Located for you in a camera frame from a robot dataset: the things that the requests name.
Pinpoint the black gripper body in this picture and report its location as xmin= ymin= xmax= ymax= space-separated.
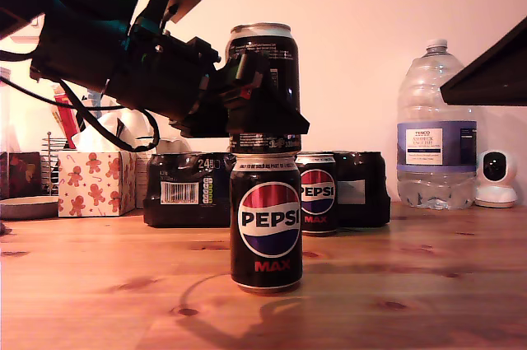
xmin=107 ymin=25 xmax=230 ymax=139

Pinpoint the black Pepsi Max can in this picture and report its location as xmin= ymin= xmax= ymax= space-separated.
xmin=227 ymin=22 xmax=303 ymax=156
xmin=296 ymin=152 xmax=339 ymax=237
xmin=229 ymin=152 xmax=304 ymax=294

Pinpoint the black Pepsi Max multipack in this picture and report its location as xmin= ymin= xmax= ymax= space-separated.
xmin=142 ymin=149 xmax=391 ymax=229

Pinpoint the white paper tissue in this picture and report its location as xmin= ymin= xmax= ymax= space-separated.
xmin=74 ymin=109 xmax=139 ymax=152

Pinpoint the small white carton box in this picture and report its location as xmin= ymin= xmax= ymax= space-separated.
xmin=133 ymin=135 xmax=183 ymax=210

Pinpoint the large clear water bottle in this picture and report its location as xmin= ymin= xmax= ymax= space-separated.
xmin=395 ymin=39 xmax=478 ymax=211

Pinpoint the red snack packet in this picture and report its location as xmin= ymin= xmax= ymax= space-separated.
xmin=51 ymin=92 xmax=80 ymax=149

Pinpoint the gingerbread print tissue box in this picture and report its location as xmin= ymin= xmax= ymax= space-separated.
xmin=57 ymin=150 xmax=137 ymax=218

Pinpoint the round shallow plate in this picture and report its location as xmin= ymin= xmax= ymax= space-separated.
xmin=0 ymin=195 xmax=59 ymax=222

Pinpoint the black camera cable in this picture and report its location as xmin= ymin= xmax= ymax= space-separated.
xmin=0 ymin=76 xmax=161 ymax=153

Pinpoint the small white round camera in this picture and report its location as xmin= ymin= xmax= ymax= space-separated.
xmin=473 ymin=150 xmax=518 ymax=209

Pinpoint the metal wire rack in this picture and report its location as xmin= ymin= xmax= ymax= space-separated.
xmin=40 ymin=130 xmax=67 ymax=197

